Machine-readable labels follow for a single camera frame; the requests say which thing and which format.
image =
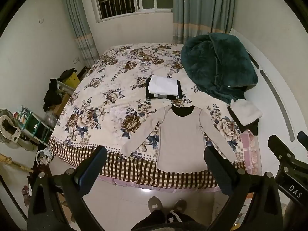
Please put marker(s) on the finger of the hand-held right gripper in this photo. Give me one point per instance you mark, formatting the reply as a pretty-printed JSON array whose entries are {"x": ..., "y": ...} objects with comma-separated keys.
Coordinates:
[
  {"x": 303, "y": 139},
  {"x": 280, "y": 149}
]

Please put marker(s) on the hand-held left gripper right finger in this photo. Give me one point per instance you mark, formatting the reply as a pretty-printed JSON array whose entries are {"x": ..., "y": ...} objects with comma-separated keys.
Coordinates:
[{"x": 217, "y": 170}]

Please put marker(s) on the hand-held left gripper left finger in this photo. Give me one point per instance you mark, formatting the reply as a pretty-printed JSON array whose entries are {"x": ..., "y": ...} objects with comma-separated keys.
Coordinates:
[{"x": 92, "y": 170}]

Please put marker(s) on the beige long-sleeve shirt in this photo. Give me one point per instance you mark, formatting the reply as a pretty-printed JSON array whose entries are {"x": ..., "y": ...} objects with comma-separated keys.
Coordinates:
[{"x": 178, "y": 144}]

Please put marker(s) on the black clothes heap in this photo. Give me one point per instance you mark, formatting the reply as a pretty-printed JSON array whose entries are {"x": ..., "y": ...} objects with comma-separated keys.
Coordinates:
[{"x": 51, "y": 96}]

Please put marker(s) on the black garment under fleece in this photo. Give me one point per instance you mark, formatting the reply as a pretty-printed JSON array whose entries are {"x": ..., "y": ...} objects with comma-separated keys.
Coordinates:
[{"x": 253, "y": 128}]

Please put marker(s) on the white fleece garment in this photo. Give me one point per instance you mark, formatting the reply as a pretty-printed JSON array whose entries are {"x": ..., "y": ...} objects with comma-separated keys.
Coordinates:
[{"x": 246, "y": 113}]

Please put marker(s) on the person's right shoe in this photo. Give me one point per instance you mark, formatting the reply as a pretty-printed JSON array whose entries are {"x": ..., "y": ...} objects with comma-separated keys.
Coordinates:
[{"x": 179, "y": 207}]

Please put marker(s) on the person's shoe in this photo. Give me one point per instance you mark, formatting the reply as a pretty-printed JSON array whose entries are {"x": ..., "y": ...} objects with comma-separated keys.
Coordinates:
[
  {"x": 154, "y": 204},
  {"x": 179, "y": 207}
]

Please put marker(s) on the clear plastic bag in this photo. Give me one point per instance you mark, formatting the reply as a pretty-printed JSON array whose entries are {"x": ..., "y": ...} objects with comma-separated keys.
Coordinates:
[{"x": 51, "y": 120}]

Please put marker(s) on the person's left shoe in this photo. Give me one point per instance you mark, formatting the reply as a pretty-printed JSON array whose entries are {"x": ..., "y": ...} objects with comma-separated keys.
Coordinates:
[{"x": 154, "y": 204}]

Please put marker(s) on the green shelf rack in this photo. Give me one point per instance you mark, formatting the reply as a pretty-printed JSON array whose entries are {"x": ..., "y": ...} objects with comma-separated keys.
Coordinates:
[{"x": 36, "y": 127}]

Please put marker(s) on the cardboard box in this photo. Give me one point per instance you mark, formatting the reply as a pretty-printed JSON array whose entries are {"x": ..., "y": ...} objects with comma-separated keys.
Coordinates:
[{"x": 62, "y": 103}]

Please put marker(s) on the bed with floral sheet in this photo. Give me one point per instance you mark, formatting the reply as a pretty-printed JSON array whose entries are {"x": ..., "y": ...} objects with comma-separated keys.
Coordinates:
[{"x": 108, "y": 96}]

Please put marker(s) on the wooden broom stick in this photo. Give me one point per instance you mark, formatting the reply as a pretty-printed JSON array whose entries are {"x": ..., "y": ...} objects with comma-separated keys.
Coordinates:
[{"x": 14, "y": 163}]

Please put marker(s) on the person's black pants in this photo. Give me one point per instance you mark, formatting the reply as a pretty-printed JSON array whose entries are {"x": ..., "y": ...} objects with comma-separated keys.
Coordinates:
[{"x": 154, "y": 221}]

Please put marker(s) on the white curved headboard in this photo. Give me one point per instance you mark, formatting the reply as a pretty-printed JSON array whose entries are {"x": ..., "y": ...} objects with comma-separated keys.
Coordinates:
[{"x": 272, "y": 60}]

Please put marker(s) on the white plastic basket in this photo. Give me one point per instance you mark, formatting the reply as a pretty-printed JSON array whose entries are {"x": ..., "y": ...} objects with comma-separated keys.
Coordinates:
[{"x": 65, "y": 87}]

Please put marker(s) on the black folded garment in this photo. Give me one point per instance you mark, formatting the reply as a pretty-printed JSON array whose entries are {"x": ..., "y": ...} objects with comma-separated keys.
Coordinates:
[{"x": 180, "y": 89}]

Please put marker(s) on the yellow box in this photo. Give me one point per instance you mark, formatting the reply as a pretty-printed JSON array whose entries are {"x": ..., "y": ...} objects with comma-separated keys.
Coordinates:
[{"x": 72, "y": 83}]

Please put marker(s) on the round floor fan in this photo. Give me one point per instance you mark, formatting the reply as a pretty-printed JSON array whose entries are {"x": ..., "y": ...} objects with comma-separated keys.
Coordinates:
[{"x": 9, "y": 127}]

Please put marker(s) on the black cloth on yellow box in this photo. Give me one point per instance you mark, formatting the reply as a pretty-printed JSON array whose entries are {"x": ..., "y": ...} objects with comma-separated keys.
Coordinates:
[{"x": 67, "y": 74}]

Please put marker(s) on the dark green plush blanket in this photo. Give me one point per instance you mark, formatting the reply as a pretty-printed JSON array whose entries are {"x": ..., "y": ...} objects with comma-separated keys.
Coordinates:
[{"x": 216, "y": 62}]

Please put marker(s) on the grey-green curtain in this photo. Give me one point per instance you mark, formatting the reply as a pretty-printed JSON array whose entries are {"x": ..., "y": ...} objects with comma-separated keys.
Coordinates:
[
  {"x": 199, "y": 7},
  {"x": 79, "y": 24}
]

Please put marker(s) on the white wall socket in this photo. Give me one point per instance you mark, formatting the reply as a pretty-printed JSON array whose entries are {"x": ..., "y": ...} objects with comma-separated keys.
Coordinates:
[{"x": 77, "y": 60}]

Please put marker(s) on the white wall switch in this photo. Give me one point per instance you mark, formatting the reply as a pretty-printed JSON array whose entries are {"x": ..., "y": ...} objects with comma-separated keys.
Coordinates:
[{"x": 41, "y": 20}]

